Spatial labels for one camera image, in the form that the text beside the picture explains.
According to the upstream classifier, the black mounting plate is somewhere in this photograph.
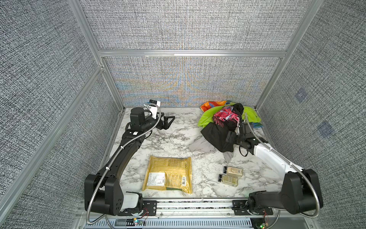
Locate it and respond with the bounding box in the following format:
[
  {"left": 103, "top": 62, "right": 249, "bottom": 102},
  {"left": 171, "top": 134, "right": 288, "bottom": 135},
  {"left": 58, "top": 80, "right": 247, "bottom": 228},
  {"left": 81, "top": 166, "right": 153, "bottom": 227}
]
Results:
[
  {"left": 117, "top": 200, "right": 157, "bottom": 217},
  {"left": 232, "top": 199, "right": 274, "bottom": 216}
]

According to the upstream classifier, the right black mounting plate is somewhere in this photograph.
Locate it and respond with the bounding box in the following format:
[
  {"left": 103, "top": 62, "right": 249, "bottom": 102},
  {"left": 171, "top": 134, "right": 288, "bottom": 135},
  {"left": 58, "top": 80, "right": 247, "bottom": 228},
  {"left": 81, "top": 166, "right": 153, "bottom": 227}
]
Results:
[{"left": 232, "top": 199, "right": 274, "bottom": 216}]

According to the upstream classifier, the lime green cloth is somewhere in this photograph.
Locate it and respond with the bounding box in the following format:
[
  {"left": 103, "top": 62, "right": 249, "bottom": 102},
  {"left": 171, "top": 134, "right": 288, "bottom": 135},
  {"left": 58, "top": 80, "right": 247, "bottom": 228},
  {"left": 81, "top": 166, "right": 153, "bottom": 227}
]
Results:
[{"left": 197, "top": 103, "right": 262, "bottom": 128}]

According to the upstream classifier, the black cloth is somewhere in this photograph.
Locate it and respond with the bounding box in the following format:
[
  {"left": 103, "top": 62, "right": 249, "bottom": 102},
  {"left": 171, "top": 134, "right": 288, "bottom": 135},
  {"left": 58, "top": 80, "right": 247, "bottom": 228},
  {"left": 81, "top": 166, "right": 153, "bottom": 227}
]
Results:
[{"left": 201, "top": 105, "right": 243, "bottom": 152}]

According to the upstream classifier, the upper spice jar black lid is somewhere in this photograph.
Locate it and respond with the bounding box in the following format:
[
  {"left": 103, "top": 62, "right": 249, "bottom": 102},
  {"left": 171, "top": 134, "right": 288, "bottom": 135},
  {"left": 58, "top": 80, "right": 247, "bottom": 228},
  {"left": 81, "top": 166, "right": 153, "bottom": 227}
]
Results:
[{"left": 223, "top": 166, "right": 243, "bottom": 178}]

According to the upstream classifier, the aluminium enclosure frame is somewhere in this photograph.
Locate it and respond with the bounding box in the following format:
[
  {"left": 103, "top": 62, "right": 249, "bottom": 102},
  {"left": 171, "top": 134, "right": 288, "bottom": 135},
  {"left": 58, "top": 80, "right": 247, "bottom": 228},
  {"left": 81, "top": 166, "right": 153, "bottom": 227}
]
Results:
[{"left": 1, "top": 1, "right": 310, "bottom": 228}]

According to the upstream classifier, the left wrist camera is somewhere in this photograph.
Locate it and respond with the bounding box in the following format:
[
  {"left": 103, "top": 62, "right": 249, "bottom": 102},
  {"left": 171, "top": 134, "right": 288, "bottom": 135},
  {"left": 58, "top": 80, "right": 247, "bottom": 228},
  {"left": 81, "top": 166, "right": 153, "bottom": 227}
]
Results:
[{"left": 147, "top": 99, "right": 161, "bottom": 119}]

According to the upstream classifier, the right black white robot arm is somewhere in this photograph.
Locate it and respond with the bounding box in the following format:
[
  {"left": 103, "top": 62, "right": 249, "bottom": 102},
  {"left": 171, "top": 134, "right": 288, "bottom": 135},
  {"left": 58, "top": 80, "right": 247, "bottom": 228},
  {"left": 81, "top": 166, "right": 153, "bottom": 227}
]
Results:
[{"left": 226, "top": 122, "right": 324, "bottom": 218}]

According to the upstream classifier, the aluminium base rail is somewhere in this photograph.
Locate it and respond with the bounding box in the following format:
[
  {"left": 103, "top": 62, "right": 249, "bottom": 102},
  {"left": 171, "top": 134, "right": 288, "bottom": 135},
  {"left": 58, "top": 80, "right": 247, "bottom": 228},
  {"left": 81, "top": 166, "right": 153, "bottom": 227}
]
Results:
[{"left": 75, "top": 198, "right": 314, "bottom": 219}]

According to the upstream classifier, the yellow snack bag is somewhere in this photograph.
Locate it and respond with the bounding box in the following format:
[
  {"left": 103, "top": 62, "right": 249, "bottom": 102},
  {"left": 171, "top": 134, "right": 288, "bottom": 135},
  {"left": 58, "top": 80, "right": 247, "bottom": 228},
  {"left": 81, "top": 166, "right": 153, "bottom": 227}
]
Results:
[{"left": 142, "top": 156, "right": 193, "bottom": 194}]

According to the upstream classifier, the pink red patterned cloth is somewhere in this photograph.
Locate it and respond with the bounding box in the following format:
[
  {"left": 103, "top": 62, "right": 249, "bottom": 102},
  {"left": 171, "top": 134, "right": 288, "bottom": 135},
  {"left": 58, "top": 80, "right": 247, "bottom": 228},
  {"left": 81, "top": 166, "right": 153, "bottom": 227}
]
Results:
[{"left": 213, "top": 106, "right": 241, "bottom": 127}]

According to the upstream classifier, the grey cloth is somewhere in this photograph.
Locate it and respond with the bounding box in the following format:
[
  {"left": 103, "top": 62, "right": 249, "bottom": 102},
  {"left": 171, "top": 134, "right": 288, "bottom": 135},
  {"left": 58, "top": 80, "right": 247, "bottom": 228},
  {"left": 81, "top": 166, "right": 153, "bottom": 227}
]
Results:
[{"left": 188, "top": 136, "right": 234, "bottom": 163}]

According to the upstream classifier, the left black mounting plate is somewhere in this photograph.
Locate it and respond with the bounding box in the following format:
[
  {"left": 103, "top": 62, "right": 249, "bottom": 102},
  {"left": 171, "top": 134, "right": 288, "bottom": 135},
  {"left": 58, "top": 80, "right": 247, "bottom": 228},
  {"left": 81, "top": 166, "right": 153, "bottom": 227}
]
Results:
[{"left": 117, "top": 200, "right": 157, "bottom": 217}]

